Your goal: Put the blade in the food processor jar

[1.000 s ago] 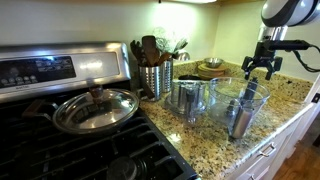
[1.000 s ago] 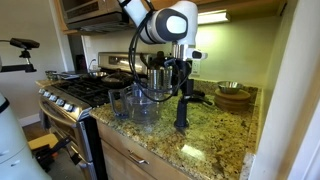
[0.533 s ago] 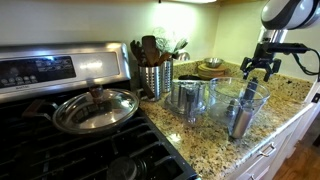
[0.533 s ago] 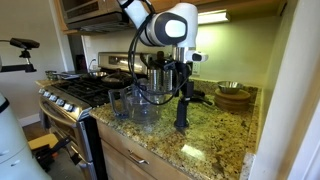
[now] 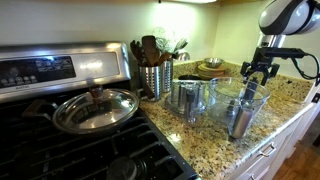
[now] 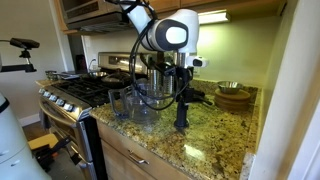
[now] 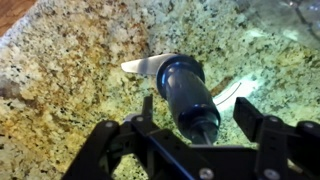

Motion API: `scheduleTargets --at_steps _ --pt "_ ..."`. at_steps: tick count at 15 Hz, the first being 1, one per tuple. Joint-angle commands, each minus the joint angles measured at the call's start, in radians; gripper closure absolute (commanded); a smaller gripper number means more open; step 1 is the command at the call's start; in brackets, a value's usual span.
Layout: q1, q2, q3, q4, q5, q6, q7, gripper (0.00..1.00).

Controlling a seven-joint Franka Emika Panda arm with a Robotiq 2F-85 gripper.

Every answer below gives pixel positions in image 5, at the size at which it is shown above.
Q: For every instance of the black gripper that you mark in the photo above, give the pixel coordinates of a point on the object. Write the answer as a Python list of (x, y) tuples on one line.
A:
[(260, 63)]

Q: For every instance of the dark-shaft food processor blade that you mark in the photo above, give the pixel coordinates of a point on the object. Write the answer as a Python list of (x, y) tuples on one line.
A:
[(250, 91)]

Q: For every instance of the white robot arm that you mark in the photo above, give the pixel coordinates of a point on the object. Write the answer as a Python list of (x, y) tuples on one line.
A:
[(283, 16)]

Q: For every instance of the clear food processor jar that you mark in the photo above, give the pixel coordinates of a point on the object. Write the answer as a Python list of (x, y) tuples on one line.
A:
[(240, 121)]

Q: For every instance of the small steel bowl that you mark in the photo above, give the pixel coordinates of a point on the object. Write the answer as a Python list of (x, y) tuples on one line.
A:
[(213, 62)]

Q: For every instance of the round wooden trivet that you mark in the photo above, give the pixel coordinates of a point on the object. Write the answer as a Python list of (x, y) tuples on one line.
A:
[(211, 69)]

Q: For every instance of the stacked wooden bowls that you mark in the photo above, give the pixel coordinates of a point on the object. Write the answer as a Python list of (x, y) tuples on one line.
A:
[(210, 75)]

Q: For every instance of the small black square plate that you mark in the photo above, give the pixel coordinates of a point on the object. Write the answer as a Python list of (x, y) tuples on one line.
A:
[(316, 98)]

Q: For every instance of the flat black utensil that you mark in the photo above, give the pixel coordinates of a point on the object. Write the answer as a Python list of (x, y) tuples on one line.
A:
[(190, 77)]

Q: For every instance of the dark plastic stem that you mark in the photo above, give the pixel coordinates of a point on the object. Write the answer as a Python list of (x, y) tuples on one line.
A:
[(190, 100)]

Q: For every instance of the shiny steel ladle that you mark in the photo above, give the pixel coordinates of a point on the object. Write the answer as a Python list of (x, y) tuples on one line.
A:
[(183, 56)]

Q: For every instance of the white kitchen cabinet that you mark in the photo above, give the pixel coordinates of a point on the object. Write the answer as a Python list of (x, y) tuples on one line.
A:
[(283, 143)]

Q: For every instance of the grey green utensil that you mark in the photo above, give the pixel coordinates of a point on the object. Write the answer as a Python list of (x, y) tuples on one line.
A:
[(181, 45)]

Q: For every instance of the clear glass measuring cup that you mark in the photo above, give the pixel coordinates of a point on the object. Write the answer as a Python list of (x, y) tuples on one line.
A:
[(176, 100)]

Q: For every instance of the narrow perforated steel utensil holder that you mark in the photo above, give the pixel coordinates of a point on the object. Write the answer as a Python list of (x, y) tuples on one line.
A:
[(167, 75)]

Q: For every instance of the wooden spoon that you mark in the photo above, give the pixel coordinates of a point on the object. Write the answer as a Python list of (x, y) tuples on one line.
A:
[(163, 58)]

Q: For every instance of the under-cabinet light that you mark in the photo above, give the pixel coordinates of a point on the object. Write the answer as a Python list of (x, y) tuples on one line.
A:
[(193, 1)]

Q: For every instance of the wide perforated steel utensil holder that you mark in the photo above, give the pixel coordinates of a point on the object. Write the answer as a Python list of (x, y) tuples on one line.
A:
[(150, 81)]

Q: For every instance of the wooden spatula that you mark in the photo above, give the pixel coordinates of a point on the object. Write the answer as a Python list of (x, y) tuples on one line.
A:
[(149, 48)]

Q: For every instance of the dark cooking spoon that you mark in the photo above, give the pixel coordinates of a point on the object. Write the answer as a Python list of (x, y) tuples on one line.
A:
[(136, 51)]

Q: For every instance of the glass pan lid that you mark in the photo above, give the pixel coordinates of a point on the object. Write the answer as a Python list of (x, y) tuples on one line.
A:
[(100, 111)]

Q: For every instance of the black round burner cap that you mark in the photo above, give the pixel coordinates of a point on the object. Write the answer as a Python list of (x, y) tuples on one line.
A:
[(121, 169)]

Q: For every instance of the stainless steel gas range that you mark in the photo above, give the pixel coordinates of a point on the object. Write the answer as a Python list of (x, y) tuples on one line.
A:
[(66, 66)]

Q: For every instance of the black cast iron grate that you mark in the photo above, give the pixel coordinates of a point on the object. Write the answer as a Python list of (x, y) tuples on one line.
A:
[(66, 156)]

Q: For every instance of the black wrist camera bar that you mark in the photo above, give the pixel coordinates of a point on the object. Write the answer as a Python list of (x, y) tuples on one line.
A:
[(280, 52)]

